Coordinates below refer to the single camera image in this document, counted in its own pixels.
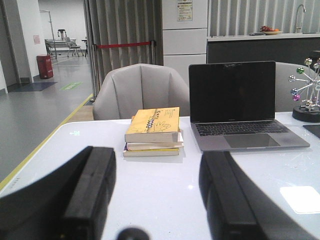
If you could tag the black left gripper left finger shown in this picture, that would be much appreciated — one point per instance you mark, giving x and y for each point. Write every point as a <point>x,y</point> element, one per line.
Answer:
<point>70,203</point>

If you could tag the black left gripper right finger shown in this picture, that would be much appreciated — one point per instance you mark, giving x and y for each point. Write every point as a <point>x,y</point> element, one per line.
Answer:
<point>237,209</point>

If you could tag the bottom yellow book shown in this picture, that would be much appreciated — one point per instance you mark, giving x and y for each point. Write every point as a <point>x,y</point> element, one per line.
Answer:
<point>152,152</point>

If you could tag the yellow book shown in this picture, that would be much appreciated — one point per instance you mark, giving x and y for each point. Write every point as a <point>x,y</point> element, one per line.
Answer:
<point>155,125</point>
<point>152,152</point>

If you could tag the middle white book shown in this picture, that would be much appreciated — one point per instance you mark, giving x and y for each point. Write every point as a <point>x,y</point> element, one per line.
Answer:
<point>155,145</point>

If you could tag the grey laptop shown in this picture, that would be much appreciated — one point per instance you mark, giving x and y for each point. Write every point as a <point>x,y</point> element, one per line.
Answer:
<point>232,107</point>

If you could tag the black mouse pad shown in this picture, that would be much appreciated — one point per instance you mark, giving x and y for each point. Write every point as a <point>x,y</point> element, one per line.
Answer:
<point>313,128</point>

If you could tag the top yellow book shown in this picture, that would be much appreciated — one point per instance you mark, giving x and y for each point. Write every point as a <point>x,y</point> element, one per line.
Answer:
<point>155,125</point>

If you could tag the left grey armchair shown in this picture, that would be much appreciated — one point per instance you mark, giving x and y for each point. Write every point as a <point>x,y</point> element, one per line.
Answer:
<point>140,86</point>

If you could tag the grey armchair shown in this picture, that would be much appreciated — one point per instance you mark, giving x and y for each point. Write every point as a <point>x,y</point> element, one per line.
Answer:
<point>283,96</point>
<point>140,86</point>

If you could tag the ferris wheel desk ornament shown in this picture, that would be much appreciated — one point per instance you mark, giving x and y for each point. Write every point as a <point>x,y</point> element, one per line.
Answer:
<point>308,95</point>

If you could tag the red bin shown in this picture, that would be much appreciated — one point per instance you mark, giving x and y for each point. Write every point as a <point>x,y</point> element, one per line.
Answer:
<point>44,64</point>

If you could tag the right grey armchair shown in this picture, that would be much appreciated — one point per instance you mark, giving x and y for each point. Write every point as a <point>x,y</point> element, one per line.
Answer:
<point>283,96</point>

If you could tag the red barrier belt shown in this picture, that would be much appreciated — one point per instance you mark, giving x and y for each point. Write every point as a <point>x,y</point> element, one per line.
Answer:
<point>122,45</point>

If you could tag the dark kitchen counter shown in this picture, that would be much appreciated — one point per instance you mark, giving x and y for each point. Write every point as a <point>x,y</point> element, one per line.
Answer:
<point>286,47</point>

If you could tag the fruit bowl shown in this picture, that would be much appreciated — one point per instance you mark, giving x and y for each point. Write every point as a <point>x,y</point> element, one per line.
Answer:
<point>267,30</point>

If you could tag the white refrigerator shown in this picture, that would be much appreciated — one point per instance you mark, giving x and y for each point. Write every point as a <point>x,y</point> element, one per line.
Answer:
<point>184,34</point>

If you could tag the chrome faucet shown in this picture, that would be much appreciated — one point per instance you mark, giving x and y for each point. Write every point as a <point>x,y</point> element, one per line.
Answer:
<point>299,17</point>

